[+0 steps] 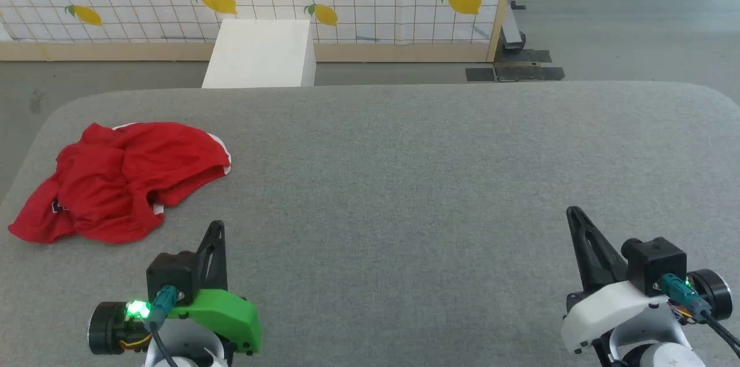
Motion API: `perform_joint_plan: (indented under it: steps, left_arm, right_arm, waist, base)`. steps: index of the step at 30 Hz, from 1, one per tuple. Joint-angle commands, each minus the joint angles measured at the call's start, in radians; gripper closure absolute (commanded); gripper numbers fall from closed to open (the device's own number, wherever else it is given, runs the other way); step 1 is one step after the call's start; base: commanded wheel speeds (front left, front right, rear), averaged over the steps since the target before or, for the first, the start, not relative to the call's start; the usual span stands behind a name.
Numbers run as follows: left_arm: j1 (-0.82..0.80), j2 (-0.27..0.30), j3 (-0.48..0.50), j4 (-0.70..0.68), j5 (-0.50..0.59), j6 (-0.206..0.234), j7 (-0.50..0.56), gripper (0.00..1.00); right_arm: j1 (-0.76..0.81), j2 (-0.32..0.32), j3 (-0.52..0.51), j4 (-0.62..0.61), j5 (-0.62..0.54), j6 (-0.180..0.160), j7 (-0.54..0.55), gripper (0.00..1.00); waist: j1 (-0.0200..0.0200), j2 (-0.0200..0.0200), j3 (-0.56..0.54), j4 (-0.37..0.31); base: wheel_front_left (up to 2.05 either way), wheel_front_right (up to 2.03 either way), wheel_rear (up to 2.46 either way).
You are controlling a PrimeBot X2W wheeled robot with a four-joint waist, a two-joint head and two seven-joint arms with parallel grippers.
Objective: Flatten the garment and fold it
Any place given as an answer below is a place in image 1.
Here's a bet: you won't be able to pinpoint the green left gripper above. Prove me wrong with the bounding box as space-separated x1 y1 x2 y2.
168 220 262 355

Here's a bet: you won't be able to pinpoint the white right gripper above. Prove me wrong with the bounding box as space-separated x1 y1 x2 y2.
560 206 672 354

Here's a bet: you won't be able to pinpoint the red shorts with white stripe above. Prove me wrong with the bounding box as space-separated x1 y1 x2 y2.
8 122 232 244

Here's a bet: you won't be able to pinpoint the white rectangular box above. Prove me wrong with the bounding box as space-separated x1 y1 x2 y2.
201 18 317 89

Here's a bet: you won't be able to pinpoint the grey metal leg with caster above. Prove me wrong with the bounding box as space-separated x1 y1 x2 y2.
499 0 527 53

